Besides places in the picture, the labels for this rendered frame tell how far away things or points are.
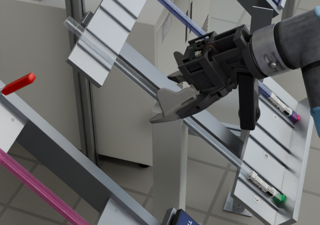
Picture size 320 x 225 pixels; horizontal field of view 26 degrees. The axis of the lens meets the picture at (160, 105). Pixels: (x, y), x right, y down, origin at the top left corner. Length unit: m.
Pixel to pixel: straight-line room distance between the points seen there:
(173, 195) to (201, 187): 0.78
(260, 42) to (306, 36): 0.07
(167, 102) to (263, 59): 0.17
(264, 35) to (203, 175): 1.30
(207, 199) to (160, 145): 0.87
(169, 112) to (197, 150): 1.26
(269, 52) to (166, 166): 0.47
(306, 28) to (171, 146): 0.47
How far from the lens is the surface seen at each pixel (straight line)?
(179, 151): 1.37
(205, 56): 1.05
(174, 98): 1.10
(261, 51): 1.03
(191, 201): 2.21
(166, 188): 1.46
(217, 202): 2.22
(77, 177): 1.11
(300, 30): 1.01
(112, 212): 1.11
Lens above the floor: 1.71
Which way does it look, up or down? 43 degrees down
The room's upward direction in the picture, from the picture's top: straight up
